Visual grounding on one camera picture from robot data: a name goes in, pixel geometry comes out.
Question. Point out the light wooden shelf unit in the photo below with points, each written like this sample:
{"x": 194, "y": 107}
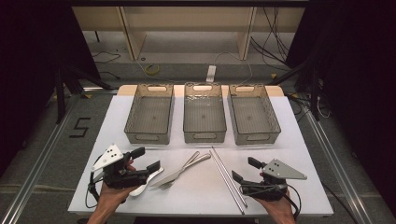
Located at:
{"x": 186, "y": 18}

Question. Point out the black tripod stand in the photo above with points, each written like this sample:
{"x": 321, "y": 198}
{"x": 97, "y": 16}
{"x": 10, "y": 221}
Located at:
{"x": 315, "y": 93}
{"x": 59, "y": 93}

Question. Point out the white ceramic spoon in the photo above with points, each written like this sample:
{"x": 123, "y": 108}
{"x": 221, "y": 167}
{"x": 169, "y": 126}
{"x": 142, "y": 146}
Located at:
{"x": 140, "y": 189}

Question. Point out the grey translucent plastic bin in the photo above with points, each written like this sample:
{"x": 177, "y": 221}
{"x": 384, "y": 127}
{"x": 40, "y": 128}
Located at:
{"x": 204, "y": 115}
{"x": 149, "y": 115}
{"x": 252, "y": 116}

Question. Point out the person's left hand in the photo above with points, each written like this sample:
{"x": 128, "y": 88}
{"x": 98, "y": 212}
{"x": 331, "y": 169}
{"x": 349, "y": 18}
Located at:
{"x": 113, "y": 196}

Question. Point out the person's right hand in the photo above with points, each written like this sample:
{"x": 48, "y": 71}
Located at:
{"x": 278, "y": 207}

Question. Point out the white power strip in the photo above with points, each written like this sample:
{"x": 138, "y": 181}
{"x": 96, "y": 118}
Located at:
{"x": 211, "y": 73}

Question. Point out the yellow tape roll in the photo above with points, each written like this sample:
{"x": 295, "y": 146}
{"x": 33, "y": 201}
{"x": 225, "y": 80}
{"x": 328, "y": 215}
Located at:
{"x": 152, "y": 69}

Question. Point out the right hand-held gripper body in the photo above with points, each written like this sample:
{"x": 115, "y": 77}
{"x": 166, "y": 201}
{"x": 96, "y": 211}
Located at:
{"x": 274, "y": 183}

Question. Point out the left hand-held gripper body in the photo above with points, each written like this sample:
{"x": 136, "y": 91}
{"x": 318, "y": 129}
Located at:
{"x": 124, "y": 179}

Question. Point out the steel chopstick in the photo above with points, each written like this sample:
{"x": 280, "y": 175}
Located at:
{"x": 230, "y": 177}
{"x": 227, "y": 183}

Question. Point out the aluminium floor rail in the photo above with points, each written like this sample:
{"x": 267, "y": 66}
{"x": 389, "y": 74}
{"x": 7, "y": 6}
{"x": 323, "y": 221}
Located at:
{"x": 336, "y": 161}
{"x": 37, "y": 161}

